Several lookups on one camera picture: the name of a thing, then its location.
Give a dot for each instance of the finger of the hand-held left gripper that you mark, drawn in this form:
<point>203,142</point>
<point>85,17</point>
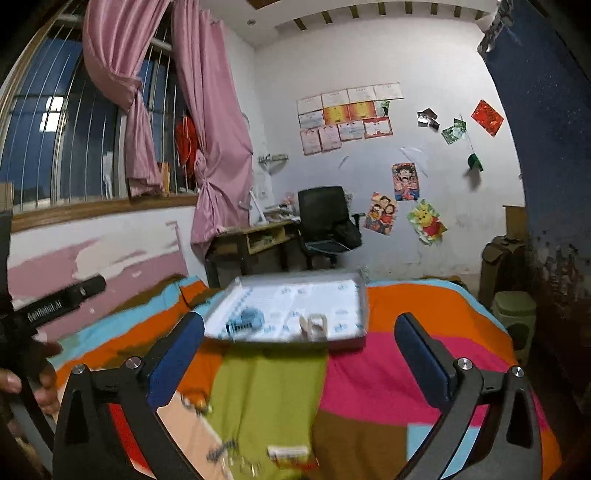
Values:
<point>87,288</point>

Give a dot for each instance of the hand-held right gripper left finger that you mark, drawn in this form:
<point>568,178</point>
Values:
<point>173,364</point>

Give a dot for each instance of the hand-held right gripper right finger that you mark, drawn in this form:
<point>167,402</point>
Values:
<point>420,364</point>

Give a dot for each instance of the shallow grey tray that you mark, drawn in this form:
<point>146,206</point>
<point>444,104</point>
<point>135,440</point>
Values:
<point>286,295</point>

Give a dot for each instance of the person's left hand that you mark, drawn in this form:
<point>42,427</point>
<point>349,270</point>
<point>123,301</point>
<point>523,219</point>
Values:
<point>48,383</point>

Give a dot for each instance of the colourful patchwork blanket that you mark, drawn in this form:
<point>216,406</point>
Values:
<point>369,383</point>

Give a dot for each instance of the blue wrist watch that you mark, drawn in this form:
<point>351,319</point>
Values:
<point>244,321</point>

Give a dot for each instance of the green plastic stool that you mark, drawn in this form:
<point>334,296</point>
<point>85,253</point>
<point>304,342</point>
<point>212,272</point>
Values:
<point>515,314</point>

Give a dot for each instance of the white square bangle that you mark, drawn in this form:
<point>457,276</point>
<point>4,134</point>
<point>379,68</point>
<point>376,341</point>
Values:
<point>316,325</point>

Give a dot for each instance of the brown bag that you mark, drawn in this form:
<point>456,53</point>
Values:
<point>501,267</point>

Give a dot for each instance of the small orange carton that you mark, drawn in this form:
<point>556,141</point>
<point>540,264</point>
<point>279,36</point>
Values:
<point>164,177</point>

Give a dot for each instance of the wooden desk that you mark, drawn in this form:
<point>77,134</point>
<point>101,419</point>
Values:
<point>231,233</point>

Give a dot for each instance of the yellow bear poster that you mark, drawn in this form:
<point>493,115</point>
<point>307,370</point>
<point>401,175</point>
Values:
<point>427,220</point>

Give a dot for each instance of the small red white box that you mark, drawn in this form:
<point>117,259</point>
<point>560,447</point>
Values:
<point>288,454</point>

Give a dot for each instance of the barred window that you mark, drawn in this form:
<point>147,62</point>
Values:
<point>74,138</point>

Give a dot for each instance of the cartoon family poster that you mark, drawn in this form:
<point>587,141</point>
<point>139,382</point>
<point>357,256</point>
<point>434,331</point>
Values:
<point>382,214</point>

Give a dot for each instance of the knotted pink curtain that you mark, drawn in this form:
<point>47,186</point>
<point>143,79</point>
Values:
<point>134,138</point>

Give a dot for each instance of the wooden cabinet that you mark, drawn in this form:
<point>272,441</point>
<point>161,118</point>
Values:
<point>515,221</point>

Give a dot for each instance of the red hanging decoration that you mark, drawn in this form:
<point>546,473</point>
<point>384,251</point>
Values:
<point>187,143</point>

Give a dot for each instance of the white desk lamp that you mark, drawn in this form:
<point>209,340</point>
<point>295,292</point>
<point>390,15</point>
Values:
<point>256,205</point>

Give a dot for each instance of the anime character poster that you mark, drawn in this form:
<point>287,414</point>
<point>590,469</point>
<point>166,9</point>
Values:
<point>405,181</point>

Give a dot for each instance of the black office chair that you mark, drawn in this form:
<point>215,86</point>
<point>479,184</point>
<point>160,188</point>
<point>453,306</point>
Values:
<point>321,207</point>

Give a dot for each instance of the stack of papers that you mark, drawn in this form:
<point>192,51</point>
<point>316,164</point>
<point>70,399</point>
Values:
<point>279,210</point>

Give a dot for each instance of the long pink curtain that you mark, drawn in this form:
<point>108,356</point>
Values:
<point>217,138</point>

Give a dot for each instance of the red paper square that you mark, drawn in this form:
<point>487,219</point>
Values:
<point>487,117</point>

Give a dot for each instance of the blue patterned curtain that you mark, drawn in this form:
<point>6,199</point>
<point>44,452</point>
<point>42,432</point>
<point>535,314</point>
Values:
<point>545,138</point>

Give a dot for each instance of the small wall shelf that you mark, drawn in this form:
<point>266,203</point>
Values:
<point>272,158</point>

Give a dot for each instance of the green wall photo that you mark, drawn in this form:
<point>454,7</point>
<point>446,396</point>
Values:
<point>455,131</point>

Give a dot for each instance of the dark wall photos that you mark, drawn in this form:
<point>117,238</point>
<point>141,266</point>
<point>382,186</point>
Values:
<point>429,119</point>

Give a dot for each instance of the group of wall certificates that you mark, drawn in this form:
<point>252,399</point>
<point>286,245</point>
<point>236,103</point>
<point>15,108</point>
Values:
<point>332,131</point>

